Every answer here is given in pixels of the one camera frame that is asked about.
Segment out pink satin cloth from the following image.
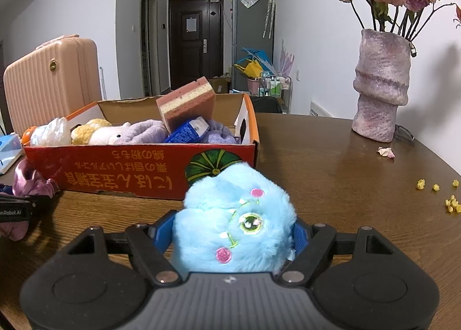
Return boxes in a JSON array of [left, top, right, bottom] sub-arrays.
[[1, 158, 59, 241]]

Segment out light blue furry plush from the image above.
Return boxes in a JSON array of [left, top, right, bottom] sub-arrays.
[[171, 162, 297, 278]]

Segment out clear plastic bag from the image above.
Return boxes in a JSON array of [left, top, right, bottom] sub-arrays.
[[30, 118, 71, 147]]

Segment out lilac fuzzy cloth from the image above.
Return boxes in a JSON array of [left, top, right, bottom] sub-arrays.
[[114, 120, 169, 145]]

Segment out yellow white alpaca plush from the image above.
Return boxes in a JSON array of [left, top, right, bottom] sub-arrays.
[[71, 119, 131, 145]]

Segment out blue handkerchief tissue pack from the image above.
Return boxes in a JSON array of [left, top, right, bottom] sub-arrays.
[[164, 116, 209, 144]]

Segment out purple linen drawstring pouch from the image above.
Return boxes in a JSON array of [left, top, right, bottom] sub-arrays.
[[200, 120, 240, 144]]

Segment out pink beige sponge block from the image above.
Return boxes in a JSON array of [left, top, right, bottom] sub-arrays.
[[156, 77, 216, 133]]

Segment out orange fruit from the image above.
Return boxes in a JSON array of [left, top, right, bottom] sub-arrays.
[[21, 126, 37, 146]]

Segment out red cardboard pumpkin box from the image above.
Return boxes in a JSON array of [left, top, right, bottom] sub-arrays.
[[25, 94, 259, 200]]

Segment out fallen rose petal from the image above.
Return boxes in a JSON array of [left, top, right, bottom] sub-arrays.
[[377, 147, 395, 159]]

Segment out pink ribbed suitcase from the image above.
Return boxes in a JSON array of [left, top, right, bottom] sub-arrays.
[[3, 35, 102, 135]]

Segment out black eyeglasses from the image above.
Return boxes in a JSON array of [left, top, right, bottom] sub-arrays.
[[394, 124, 415, 146]]

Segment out yellow crumbs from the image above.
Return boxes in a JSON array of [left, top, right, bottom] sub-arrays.
[[415, 179, 460, 215]]

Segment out cardboard box on floor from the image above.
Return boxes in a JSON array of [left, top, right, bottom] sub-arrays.
[[209, 77, 231, 94]]

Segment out purple ceramic vase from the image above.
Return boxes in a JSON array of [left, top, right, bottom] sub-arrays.
[[352, 29, 413, 143]]

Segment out dark front door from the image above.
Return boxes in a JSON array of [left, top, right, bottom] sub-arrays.
[[169, 0, 224, 90]]

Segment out grey refrigerator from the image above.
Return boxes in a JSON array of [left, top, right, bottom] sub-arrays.
[[231, 0, 273, 91]]

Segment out white board against wall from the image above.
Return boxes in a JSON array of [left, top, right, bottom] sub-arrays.
[[309, 101, 333, 118]]

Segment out wire trolley with bottles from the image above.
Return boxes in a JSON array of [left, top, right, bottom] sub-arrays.
[[258, 71, 292, 114]]

